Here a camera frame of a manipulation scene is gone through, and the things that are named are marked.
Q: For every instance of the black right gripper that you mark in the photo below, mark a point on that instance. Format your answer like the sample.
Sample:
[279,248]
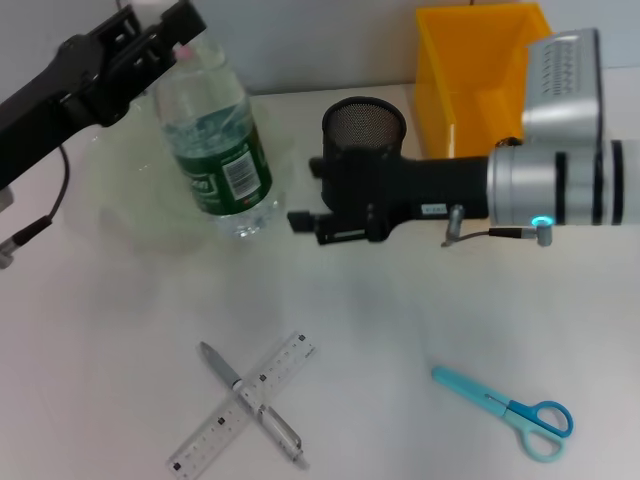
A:
[425,187]

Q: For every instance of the transparent plastic ruler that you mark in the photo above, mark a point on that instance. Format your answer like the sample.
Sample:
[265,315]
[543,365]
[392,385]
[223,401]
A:
[285,367]

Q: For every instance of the yellow plastic bin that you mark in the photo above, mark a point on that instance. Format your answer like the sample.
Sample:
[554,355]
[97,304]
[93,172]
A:
[475,60]

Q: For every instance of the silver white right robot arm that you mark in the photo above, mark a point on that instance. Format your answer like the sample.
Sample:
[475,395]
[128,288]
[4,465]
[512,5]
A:
[560,175]

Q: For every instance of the translucent green fruit bowl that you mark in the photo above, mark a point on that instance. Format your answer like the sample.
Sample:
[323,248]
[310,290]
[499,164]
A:
[125,200]

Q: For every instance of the black mesh pen holder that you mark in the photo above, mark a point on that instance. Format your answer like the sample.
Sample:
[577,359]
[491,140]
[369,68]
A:
[362,125]

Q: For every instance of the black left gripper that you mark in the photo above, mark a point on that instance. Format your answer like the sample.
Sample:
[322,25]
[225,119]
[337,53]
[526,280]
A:
[55,100]

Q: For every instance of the grey white pen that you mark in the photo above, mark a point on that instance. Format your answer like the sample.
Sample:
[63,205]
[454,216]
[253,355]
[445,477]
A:
[277,430]

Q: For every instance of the clear bottle with green label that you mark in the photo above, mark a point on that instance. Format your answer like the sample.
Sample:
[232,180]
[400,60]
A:
[220,150]

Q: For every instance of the blue scissors with sheath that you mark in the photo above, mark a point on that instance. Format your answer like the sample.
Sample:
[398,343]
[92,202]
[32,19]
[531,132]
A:
[500,402]

